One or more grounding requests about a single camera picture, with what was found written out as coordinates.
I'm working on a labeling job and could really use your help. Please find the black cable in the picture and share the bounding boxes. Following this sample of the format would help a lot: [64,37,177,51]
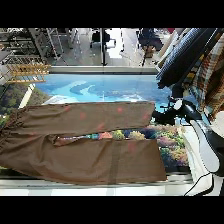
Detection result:
[184,171,215,197]

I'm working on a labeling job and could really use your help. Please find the silver frame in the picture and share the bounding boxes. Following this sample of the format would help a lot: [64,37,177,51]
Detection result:
[0,65,195,197]

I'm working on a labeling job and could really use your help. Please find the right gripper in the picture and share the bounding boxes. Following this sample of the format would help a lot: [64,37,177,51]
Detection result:
[151,107,178,126]

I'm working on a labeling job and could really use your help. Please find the brown clothes hanger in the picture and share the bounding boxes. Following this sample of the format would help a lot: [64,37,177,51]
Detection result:
[6,63,52,76]

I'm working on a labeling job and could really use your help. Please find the brown pants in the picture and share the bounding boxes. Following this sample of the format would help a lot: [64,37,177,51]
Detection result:
[0,100,168,186]

